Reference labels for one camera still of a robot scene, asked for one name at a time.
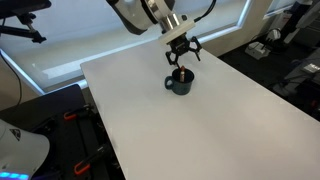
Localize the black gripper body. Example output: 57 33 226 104
169 34 190 55

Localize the red dry erase marker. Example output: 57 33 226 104
180 66 185 83

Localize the dark teal mug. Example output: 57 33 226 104
164 69 195 95

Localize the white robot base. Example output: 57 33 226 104
0 120 50 180

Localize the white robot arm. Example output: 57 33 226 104
106 0 202 67

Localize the white floor device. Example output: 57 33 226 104
245 42 270 60

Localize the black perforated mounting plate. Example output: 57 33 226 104
31 115 110 180

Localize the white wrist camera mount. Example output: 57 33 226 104
158 20 195 44

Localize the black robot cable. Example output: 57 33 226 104
193 0 218 24

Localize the far orange handled clamp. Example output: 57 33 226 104
63 104 94 121

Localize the orange handled clamp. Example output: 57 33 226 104
63 104 94 121
73 145 108 176

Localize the near orange handled clamp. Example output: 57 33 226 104
73 145 108 176

